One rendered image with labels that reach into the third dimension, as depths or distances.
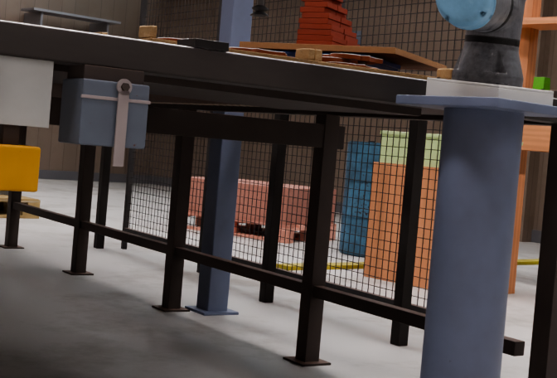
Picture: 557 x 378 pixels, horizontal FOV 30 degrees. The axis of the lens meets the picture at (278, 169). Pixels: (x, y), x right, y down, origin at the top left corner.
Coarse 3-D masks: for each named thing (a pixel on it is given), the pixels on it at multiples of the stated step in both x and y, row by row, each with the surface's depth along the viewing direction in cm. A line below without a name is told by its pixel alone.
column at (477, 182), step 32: (416, 96) 218; (448, 96) 212; (448, 128) 218; (480, 128) 213; (512, 128) 215; (448, 160) 217; (480, 160) 213; (512, 160) 215; (448, 192) 217; (480, 192) 213; (512, 192) 216; (448, 224) 216; (480, 224) 214; (512, 224) 218; (448, 256) 216; (480, 256) 214; (448, 288) 216; (480, 288) 214; (448, 320) 215; (480, 320) 214; (448, 352) 215; (480, 352) 214
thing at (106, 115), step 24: (72, 72) 192; (96, 72) 189; (120, 72) 191; (72, 96) 189; (96, 96) 187; (120, 96) 189; (144, 96) 193; (72, 120) 189; (96, 120) 188; (120, 120) 190; (144, 120) 193; (96, 144) 188; (120, 144) 190; (144, 144) 193
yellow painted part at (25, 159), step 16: (0, 128) 183; (16, 128) 183; (0, 144) 178; (16, 144) 183; (0, 160) 178; (16, 160) 180; (32, 160) 181; (0, 176) 178; (16, 176) 180; (32, 176) 182
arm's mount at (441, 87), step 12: (432, 84) 220; (444, 84) 218; (456, 84) 215; (468, 84) 213; (480, 84) 211; (468, 96) 213; (480, 96) 211; (492, 96) 208; (504, 96) 208; (516, 96) 211; (528, 96) 214; (540, 96) 217; (552, 96) 220
